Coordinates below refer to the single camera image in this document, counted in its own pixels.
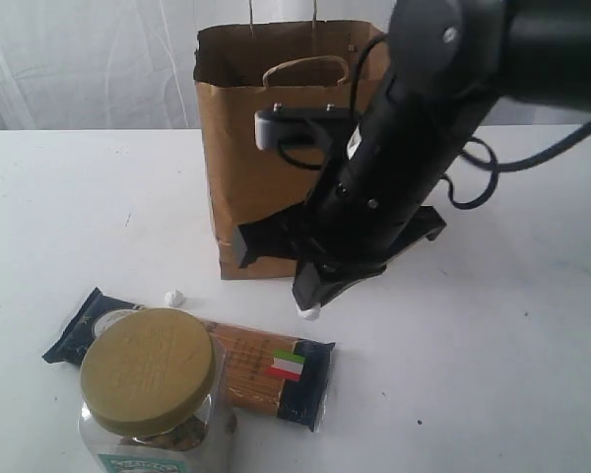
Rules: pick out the spaghetti packet navy blue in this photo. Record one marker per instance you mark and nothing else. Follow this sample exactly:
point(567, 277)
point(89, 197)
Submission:
point(278, 375)

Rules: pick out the brown paper bag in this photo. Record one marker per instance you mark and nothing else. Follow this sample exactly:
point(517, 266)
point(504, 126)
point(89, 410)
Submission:
point(241, 69)

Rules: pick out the clear jar gold lid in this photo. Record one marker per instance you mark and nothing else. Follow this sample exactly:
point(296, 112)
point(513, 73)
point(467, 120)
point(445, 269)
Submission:
point(155, 396)

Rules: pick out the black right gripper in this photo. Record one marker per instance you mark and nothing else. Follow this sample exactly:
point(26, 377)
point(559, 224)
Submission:
point(350, 209)

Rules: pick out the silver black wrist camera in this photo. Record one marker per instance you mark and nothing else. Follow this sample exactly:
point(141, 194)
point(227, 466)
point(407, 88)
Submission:
point(300, 127)

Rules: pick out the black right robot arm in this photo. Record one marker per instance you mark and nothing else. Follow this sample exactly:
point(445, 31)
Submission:
point(450, 62)

